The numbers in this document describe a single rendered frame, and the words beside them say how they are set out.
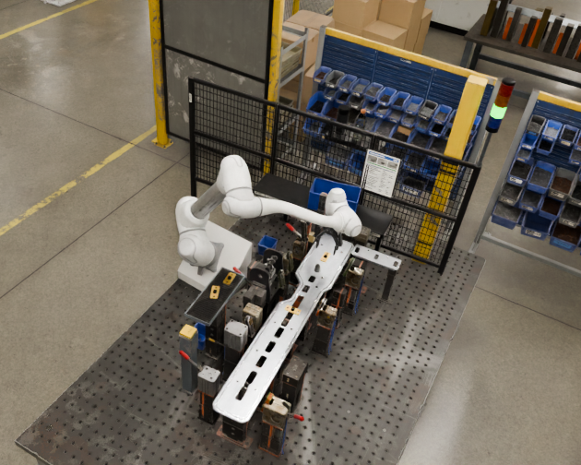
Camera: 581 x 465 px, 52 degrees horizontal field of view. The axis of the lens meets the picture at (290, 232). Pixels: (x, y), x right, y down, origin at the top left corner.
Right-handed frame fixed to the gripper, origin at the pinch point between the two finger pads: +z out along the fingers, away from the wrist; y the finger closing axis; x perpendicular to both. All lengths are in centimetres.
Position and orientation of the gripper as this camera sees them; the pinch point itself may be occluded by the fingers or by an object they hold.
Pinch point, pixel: (326, 247)
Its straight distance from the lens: 346.4
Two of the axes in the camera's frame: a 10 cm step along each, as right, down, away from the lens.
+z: -1.1, 7.5, 6.6
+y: 9.1, 3.5, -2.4
